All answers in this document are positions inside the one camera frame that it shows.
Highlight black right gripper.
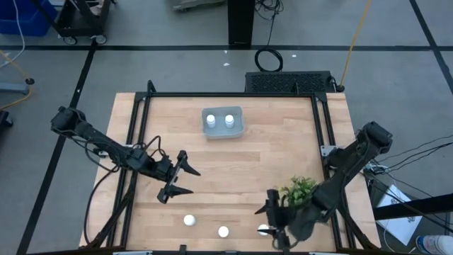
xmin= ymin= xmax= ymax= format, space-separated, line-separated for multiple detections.
xmin=254 ymin=188 xmax=319 ymax=251

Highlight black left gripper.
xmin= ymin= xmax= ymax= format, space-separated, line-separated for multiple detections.
xmin=147 ymin=150 xmax=202 ymax=205

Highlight grey plastic basket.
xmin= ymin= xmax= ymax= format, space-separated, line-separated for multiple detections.
xmin=200 ymin=106 xmax=246 ymax=141

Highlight green artificial plant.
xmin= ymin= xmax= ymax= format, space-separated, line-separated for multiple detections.
xmin=278 ymin=175 xmax=319 ymax=210

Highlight white printed paper sheet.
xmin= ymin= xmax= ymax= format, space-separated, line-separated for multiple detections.
xmin=375 ymin=183 xmax=424 ymax=247

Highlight black perforated computer case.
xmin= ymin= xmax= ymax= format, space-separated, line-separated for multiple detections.
xmin=244 ymin=70 xmax=336 ymax=94

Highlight black floor bar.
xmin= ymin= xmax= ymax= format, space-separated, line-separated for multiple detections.
xmin=372 ymin=193 xmax=453 ymax=221

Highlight person's shoe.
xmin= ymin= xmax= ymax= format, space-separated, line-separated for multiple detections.
xmin=415 ymin=234 xmax=453 ymax=255

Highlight black wheeled cart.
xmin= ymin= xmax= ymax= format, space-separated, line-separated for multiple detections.
xmin=33 ymin=0 xmax=117 ymax=46

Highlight blue plastic bin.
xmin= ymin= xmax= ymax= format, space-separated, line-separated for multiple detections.
xmin=0 ymin=0 xmax=57 ymax=37

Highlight black metal table frame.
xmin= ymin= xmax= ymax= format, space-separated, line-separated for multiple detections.
xmin=79 ymin=80 xmax=382 ymax=253

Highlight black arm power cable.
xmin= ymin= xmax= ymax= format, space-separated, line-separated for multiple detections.
xmin=83 ymin=166 xmax=120 ymax=246

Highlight black coiled cable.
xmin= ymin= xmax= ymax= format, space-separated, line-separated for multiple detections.
xmin=254 ymin=48 xmax=284 ymax=73

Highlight black vertical post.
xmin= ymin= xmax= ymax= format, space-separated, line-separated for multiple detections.
xmin=227 ymin=0 xmax=256 ymax=46

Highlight black tangled floor cables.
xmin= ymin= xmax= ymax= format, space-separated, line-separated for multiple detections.
xmin=254 ymin=0 xmax=285 ymax=46

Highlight yellow looped floor cable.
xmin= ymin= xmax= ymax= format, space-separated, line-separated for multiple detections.
xmin=0 ymin=50 xmax=33 ymax=110

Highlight white hanging cable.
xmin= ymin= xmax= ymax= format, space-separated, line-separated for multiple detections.
xmin=0 ymin=0 xmax=26 ymax=69

